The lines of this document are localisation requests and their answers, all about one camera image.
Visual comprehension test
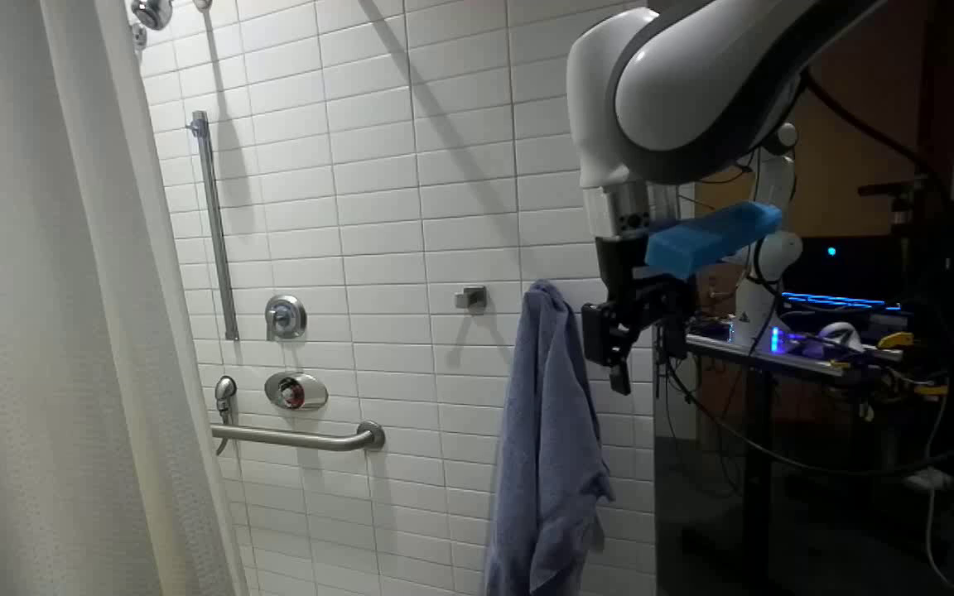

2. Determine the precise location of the blue towel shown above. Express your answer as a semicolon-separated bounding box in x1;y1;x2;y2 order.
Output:
485;281;613;596

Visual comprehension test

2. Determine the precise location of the left wall hook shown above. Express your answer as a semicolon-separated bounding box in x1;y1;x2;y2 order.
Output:
453;284;490;313

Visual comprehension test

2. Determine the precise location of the shower head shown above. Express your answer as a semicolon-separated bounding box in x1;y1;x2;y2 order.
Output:
130;0;172;48

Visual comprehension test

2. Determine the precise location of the upper shower valve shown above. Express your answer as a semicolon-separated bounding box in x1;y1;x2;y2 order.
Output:
266;296;307;340

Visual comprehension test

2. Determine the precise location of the white shower curtain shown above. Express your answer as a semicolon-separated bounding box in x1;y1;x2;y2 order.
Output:
0;0;245;596

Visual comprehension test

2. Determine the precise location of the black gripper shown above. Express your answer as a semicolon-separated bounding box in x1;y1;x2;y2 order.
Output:
579;237;697;396

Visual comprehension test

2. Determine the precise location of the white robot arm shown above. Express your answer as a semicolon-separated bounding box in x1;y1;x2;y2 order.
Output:
568;0;885;396

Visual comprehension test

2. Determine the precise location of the small metal wall fitting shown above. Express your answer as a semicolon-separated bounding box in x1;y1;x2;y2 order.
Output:
213;376;238;424

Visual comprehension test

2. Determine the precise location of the lower shower valve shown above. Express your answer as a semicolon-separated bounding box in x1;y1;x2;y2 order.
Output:
266;376;330;412

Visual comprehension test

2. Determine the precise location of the black desk with clutter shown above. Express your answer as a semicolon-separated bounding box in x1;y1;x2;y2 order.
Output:
685;232;954;572

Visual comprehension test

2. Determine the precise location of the shower valve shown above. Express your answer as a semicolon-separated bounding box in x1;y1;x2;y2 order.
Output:
266;296;307;340
266;376;330;412

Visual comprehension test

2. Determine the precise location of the horizontal metal grab bar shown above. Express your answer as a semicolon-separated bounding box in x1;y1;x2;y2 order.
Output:
213;424;387;450

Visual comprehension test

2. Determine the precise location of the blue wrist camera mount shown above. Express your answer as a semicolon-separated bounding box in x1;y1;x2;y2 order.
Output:
646;202;783;278

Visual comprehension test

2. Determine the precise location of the vertical metal grab bar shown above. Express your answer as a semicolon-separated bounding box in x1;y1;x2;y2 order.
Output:
185;110;238;340

